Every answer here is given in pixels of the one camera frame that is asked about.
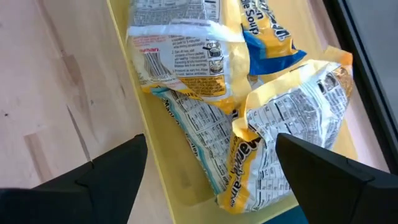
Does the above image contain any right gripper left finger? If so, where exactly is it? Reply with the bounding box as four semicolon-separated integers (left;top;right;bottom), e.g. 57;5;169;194
0;133;149;224

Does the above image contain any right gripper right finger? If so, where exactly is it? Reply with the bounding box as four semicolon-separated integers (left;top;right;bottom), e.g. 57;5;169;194
275;133;398;224

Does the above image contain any yellow Maruchan ramen pack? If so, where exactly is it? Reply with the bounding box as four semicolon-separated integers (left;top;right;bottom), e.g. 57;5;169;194
216;46;354;215

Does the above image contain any blue-edged white ramen pack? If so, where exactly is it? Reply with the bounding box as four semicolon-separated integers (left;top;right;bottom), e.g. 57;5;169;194
151;86;240;196

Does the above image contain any yellow white ramen noodle pack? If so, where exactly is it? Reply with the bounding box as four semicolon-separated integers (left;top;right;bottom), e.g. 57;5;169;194
127;0;252;114

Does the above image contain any blue yellow ramen pack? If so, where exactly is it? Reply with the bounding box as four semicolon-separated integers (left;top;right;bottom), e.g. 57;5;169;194
239;0;308;76

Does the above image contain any blue plastic bin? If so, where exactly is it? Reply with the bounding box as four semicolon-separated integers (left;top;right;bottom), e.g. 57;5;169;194
264;205;308;224

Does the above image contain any yellow plastic bin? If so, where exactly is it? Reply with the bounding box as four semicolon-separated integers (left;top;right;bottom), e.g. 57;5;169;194
106;0;358;224

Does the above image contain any black aluminium rig frame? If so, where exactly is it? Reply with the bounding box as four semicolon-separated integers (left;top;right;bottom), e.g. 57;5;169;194
323;0;398;175

